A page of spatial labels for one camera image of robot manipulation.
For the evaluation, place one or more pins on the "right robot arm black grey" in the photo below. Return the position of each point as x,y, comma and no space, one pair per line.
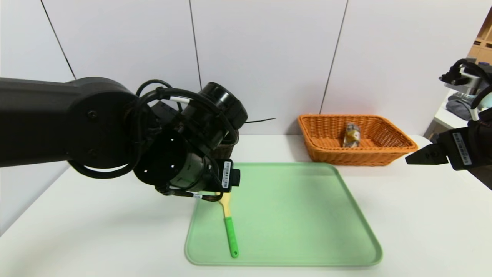
485,138

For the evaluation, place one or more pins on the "dark brown wicker basket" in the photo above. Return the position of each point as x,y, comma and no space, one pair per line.
228,148

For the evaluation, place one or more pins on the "grey black pouch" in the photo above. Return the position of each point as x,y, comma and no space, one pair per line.
459,107

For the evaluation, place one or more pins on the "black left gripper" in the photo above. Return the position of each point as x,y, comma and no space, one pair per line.
227,175

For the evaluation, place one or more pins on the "white side table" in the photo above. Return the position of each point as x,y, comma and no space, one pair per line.
447,117

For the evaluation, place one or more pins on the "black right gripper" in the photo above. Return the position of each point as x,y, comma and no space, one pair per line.
459,148

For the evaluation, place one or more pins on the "orange wicker basket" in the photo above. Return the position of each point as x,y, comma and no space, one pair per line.
326,154

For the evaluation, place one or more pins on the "light green plastic tray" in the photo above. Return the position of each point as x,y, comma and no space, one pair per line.
288,231

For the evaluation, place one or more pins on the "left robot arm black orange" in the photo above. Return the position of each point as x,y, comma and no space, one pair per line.
77,123

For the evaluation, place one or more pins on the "plastic brown snack roll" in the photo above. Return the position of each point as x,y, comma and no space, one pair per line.
351,134

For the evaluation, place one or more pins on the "wooden shelf unit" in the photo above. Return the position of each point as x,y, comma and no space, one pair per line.
482,46

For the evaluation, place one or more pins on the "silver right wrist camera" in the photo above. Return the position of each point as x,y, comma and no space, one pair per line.
467,79

